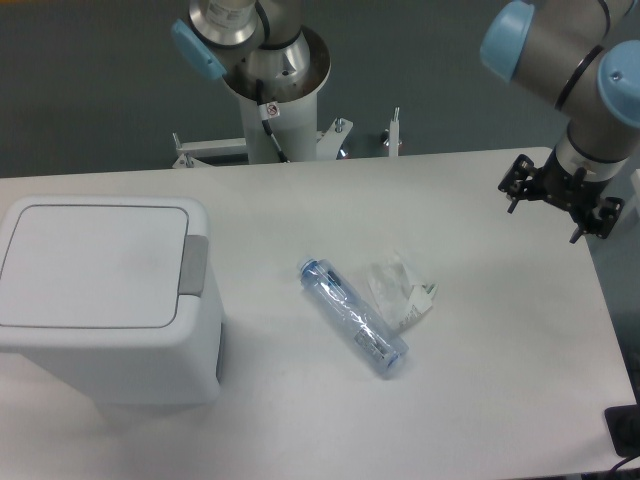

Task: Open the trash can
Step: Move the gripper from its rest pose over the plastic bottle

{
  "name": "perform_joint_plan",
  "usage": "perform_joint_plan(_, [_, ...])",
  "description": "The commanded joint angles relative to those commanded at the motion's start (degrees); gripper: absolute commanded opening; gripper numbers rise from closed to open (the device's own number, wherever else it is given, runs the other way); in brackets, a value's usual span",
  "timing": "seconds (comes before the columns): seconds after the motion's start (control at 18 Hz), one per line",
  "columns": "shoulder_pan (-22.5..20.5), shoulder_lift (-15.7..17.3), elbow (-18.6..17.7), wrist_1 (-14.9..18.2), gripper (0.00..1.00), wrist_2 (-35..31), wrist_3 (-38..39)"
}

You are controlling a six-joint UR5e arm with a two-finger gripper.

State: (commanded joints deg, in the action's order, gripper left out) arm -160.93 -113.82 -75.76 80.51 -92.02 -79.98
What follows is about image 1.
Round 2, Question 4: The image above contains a white plastic trash can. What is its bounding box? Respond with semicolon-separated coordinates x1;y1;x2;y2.
1;195;224;405

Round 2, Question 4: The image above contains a crumpled clear plastic wrapper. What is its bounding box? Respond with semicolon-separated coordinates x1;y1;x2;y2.
366;252;439;334

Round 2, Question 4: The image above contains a white trash can lid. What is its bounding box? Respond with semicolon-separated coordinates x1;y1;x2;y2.
1;204;188;329

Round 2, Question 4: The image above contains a grey lid push button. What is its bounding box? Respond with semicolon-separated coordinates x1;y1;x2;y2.
178;235;209;297

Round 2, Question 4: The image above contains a black device at table edge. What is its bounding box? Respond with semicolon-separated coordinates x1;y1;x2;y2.
604;404;639;457

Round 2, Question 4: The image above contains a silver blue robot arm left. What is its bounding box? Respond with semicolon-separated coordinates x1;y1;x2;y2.
171;1;352;164

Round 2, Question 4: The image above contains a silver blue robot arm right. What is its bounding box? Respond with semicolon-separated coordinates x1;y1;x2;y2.
480;1;639;241

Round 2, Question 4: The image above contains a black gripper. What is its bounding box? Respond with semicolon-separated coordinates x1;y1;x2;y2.
498;150;624;244

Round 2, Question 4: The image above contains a black cable on pedestal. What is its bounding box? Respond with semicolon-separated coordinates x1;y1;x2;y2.
255;78;291;164

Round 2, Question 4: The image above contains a clear plastic water bottle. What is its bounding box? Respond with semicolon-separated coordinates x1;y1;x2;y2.
298;257;409;379

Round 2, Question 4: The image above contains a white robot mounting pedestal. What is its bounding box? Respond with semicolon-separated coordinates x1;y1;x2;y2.
173;27;354;168

